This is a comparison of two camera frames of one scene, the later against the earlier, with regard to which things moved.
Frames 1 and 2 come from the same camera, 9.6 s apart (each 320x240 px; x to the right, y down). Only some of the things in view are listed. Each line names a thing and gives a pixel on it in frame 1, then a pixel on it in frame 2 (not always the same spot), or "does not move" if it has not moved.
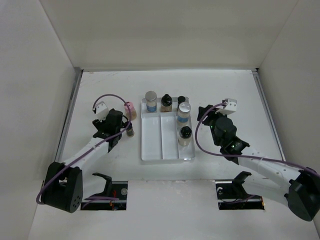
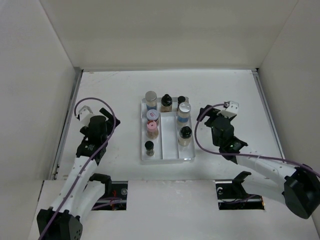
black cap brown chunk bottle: x=166 y=105 does not move
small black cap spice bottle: x=180 y=99 does not move
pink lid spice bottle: x=132 y=110 -> x=152 y=131
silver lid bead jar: x=151 y=99 does not move
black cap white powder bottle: x=185 y=133 does not move
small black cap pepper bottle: x=130 y=131 -> x=149 y=146
